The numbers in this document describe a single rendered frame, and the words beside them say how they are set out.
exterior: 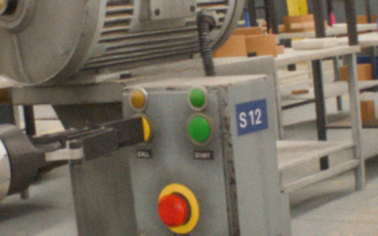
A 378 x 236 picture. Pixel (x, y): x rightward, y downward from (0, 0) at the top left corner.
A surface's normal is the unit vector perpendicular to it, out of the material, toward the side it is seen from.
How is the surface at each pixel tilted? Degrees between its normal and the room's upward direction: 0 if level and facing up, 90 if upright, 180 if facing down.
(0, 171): 90
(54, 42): 96
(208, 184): 90
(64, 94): 90
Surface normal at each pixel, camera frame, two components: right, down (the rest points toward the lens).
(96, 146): 0.89, -0.04
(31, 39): -0.58, 0.27
